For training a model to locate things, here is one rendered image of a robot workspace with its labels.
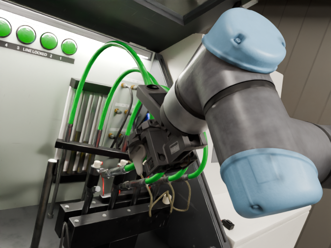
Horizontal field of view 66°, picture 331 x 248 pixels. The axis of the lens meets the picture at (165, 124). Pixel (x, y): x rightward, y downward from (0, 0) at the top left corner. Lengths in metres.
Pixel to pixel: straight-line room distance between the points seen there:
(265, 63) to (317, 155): 0.10
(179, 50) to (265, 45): 0.76
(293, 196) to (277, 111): 0.07
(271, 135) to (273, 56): 0.07
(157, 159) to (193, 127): 0.09
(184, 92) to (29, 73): 0.62
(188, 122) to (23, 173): 0.72
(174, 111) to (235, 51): 0.12
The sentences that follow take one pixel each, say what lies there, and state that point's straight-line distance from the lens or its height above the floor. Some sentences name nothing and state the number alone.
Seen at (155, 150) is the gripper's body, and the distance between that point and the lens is 0.39.
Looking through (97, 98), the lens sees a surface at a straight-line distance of 0.90.
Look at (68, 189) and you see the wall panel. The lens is 1.05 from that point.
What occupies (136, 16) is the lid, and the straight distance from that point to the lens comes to 0.86.
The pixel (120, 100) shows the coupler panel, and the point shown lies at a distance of 0.98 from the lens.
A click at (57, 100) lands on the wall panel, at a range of 0.89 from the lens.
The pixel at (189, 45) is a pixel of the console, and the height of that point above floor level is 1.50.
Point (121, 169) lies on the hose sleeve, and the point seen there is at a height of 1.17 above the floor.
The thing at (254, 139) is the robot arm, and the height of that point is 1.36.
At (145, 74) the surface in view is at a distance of 0.53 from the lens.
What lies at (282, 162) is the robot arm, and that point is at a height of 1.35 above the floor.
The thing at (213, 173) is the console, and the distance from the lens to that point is 1.04.
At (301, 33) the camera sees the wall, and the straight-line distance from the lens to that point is 2.57.
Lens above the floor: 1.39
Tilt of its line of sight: 11 degrees down
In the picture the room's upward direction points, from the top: 16 degrees clockwise
